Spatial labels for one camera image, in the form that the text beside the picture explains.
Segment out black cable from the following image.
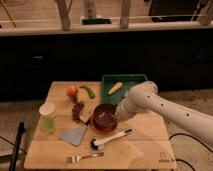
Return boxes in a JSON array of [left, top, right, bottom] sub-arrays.
[[168, 132, 213, 171]]

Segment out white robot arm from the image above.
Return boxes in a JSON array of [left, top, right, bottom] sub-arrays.
[[115, 81, 213, 148]]

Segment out green chili pepper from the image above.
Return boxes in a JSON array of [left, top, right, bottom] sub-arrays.
[[79, 85, 95, 99]]

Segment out orange fruit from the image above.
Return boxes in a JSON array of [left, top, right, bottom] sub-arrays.
[[66, 86, 78, 97]]

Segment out dark red bowl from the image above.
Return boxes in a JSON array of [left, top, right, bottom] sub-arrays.
[[93, 103, 117, 126]]

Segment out white handled brush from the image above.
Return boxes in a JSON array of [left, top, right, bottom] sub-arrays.
[[90, 129, 132, 150]]

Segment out purple grape bunch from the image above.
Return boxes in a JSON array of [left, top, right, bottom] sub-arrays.
[[72, 101, 84, 122]]

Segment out black stand pole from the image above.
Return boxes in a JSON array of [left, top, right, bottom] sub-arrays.
[[9, 122, 25, 171]]

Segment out green tray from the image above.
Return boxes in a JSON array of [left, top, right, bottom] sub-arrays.
[[102, 74, 148, 105]]

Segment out grey metal spatula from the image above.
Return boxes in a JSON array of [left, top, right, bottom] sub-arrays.
[[59, 119, 90, 146]]

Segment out clear jar with white lid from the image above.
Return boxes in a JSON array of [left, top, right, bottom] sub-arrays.
[[39, 102, 56, 134]]

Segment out metal fork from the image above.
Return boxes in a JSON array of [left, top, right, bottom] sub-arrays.
[[66, 152, 104, 163]]

